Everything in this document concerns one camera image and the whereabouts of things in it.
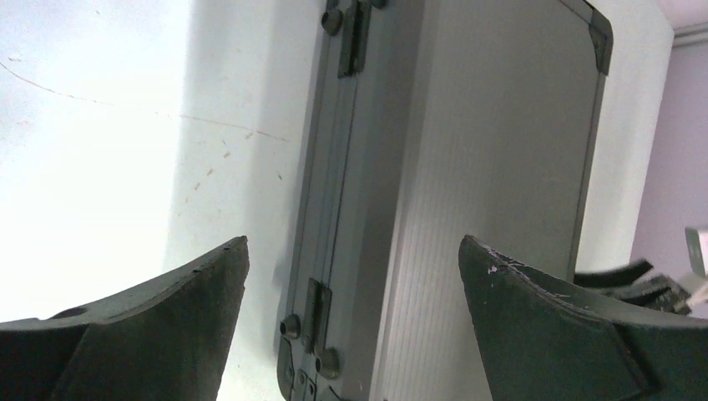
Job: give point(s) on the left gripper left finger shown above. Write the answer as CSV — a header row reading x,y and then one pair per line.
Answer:
x,y
164,339

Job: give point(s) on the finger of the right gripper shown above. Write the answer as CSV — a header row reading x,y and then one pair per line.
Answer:
x,y
626,283

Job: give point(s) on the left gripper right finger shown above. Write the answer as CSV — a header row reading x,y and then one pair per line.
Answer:
x,y
543,338

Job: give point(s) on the black poker set case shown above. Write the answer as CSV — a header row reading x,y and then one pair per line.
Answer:
x,y
433,120

